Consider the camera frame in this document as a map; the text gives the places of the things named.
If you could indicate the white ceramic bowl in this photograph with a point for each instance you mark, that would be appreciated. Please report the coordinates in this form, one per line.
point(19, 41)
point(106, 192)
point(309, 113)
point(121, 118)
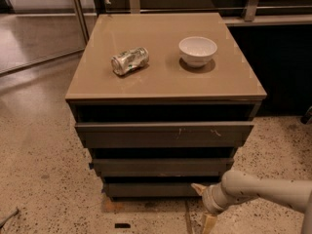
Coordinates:
point(197, 51)

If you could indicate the grey top drawer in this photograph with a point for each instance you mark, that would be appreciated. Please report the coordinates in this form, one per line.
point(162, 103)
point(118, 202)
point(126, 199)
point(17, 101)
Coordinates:
point(163, 135)

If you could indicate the crushed silver green can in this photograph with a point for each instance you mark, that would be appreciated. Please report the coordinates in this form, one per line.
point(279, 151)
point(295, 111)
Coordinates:
point(129, 61)

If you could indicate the grey drawer cabinet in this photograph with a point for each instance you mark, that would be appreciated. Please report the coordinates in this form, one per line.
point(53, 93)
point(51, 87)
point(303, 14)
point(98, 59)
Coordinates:
point(165, 90)

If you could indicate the grey bottom drawer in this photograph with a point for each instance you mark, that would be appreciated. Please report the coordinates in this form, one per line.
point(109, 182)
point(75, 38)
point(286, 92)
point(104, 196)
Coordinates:
point(149, 190)

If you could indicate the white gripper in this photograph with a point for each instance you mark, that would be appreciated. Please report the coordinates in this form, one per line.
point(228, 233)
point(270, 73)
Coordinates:
point(208, 198)

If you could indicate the black caster wheel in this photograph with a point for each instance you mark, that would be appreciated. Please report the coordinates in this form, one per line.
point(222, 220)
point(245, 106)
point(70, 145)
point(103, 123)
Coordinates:
point(307, 117)

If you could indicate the metal railing frame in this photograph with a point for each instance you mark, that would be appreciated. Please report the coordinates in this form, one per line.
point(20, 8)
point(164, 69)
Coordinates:
point(235, 12)

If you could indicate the grey drawer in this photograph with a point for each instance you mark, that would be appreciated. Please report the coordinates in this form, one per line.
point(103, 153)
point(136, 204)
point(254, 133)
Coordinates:
point(149, 190)
point(163, 135)
point(162, 167)

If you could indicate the grey middle drawer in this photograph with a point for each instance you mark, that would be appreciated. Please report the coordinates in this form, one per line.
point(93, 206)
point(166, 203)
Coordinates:
point(162, 167)

